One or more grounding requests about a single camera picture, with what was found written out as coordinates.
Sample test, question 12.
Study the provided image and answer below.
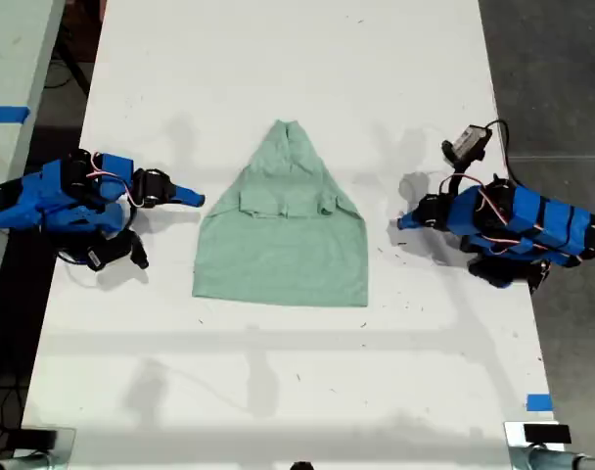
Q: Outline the camera black stalk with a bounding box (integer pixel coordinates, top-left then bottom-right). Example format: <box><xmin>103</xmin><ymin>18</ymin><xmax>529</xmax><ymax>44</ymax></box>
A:
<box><xmin>437</xmin><ymin>159</ymin><xmax>468</xmax><ymax>197</ymax></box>

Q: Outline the black clamp pad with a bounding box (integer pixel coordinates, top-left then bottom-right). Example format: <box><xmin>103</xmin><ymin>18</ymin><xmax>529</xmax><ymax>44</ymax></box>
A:
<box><xmin>524</xmin><ymin>424</ymin><xmax>572</xmax><ymax>445</ymax></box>
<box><xmin>21</xmin><ymin>429</ymin><xmax>59</xmax><ymax>449</ymax></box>

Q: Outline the long blue tape strip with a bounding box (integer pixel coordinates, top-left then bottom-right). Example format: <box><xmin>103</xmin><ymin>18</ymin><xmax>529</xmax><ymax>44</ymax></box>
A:
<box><xmin>0</xmin><ymin>104</ymin><xmax>32</xmax><ymax>124</ymax></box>

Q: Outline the metal tube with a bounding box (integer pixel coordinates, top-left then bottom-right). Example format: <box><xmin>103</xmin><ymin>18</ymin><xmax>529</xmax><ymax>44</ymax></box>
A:
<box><xmin>0</xmin><ymin>452</ymin><xmax>52</xmax><ymax>470</ymax></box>
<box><xmin>526</xmin><ymin>446</ymin><xmax>595</xmax><ymax>470</ymax></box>

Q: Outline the short blue tape piece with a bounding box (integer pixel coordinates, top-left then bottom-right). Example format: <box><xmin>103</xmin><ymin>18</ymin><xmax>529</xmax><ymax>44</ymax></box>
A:
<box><xmin>526</xmin><ymin>393</ymin><xmax>555</xmax><ymax>413</ymax></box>

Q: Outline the pale green T-shirt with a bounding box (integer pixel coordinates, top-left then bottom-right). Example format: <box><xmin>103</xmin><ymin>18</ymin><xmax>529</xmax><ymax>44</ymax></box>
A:
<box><xmin>191</xmin><ymin>118</ymin><xmax>369</xmax><ymax>308</ymax></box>

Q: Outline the white side table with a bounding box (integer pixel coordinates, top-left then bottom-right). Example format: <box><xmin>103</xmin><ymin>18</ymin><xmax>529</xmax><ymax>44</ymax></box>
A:
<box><xmin>0</xmin><ymin>0</ymin><xmax>68</xmax><ymax>307</ymax></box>

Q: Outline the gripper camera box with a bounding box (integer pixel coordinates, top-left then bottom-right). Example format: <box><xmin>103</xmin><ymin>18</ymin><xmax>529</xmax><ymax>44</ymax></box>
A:
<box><xmin>84</xmin><ymin>228</ymin><xmax>150</xmax><ymax>273</ymax></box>
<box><xmin>440</xmin><ymin>123</ymin><xmax>492</xmax><ymax>163</ymax></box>

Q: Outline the metal table clamp bracket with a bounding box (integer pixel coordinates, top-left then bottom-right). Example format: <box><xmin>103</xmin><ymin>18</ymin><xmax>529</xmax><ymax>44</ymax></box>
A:
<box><xmin>19</xmin><ymin>426</ymin><xmax>77</xmax><ymax>466</ymax></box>
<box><xmin>503</xmin><ymin>420</ymin><xmax>572</xmax><ymax>470</ymax></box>

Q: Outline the camera black cable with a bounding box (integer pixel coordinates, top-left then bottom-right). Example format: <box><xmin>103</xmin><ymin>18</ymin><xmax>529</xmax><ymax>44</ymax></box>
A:
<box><xmin>486</xmin><ymin>118</ymin><xmax>519</xmax><ymax>187</ymax></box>
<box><xmin>56</xmin><ymin>247</ymin><xmax>96</xmax><ymax>269</ymax></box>

